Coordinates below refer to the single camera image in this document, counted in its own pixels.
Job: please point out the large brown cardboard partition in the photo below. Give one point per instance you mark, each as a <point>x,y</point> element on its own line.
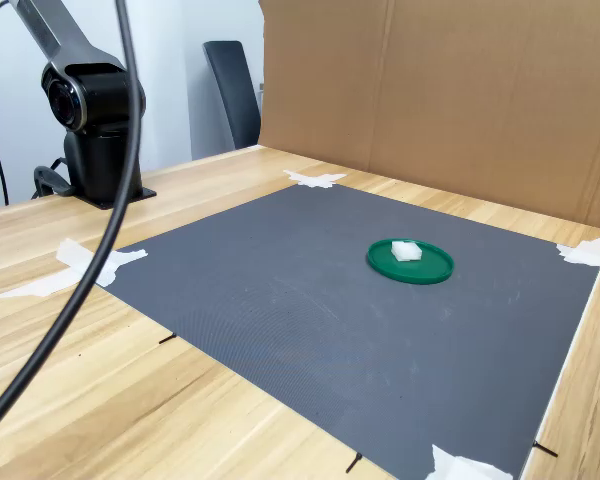
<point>455,100</point>

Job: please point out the round green lid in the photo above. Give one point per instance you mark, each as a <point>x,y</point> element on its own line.
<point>420,272</point>

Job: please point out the dark grey mat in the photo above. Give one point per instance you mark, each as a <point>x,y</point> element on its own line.
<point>330,325</point>

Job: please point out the small white plastic terminal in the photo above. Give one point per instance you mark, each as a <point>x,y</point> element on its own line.
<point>406,251</point>

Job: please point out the dark grey chair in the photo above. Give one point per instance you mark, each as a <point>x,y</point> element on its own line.
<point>232,95</point>

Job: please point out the small black pin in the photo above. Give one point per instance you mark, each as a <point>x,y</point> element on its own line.
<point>167,339</point>
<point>545,449</point>
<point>354,462</point>

